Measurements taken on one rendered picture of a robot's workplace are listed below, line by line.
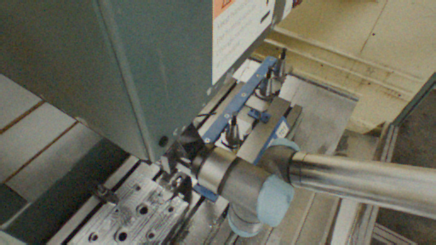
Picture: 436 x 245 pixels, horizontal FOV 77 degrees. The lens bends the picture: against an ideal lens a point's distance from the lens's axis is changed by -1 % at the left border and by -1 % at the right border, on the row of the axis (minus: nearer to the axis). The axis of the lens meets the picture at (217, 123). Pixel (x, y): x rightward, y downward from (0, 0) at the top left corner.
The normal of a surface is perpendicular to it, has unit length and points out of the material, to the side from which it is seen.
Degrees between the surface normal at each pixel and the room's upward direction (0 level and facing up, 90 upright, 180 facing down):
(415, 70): 90
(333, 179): 53
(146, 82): 90
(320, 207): 8
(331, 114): 24
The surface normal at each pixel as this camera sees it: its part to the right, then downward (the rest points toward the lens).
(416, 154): 0.02, -0.62
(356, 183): -0.69, -0.07
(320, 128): -0.20, -0.29
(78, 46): -0.53, 0.66
